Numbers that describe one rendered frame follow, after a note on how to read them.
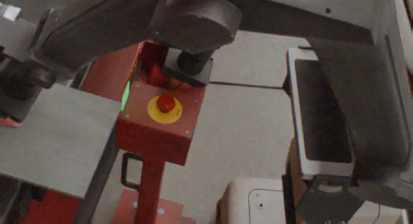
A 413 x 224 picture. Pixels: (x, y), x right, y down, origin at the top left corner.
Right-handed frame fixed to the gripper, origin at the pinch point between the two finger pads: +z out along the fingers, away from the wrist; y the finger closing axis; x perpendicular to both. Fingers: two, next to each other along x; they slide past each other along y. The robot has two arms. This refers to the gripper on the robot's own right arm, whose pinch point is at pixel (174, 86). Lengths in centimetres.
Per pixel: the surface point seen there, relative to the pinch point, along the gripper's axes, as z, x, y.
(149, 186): 34.1, 8.0, -7.4
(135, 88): -2.1, 6.4, 8.3
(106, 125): -23.9, 30.8, 13.0
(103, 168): 72, -12, 2
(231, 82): 69, -65, -33
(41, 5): -5.6, -1.5, 33.1
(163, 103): -6.7, 10.4, 2.4
